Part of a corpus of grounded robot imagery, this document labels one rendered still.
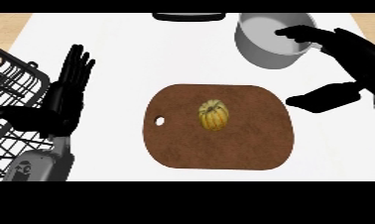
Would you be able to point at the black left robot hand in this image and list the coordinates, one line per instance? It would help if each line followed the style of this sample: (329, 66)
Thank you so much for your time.
(63, 95)

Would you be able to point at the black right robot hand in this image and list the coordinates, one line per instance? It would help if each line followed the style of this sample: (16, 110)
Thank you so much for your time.
(351, 53)

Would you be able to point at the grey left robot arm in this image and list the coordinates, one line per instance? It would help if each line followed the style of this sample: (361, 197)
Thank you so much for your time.
(41, 162)

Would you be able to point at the grey metal pot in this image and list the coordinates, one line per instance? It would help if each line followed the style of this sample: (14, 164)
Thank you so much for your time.
(268, 43)

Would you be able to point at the yellow striped squash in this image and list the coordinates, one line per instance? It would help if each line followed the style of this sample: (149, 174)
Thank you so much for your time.
(212, 115)

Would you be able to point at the brown wooden cutting board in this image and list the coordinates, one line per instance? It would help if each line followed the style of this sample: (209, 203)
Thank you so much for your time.
(220, 129)

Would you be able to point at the black rounded appliance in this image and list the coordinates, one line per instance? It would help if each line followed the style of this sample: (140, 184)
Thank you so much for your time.
(189, 16)

